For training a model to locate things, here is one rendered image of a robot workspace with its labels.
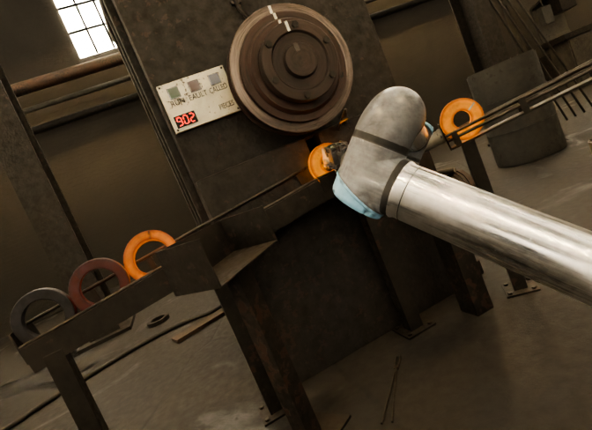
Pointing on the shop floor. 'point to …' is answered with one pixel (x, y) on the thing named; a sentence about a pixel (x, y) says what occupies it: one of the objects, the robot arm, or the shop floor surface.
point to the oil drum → (555, 142)
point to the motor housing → (464, 270)
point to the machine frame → (276, 162)
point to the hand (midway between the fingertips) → (326, 159)
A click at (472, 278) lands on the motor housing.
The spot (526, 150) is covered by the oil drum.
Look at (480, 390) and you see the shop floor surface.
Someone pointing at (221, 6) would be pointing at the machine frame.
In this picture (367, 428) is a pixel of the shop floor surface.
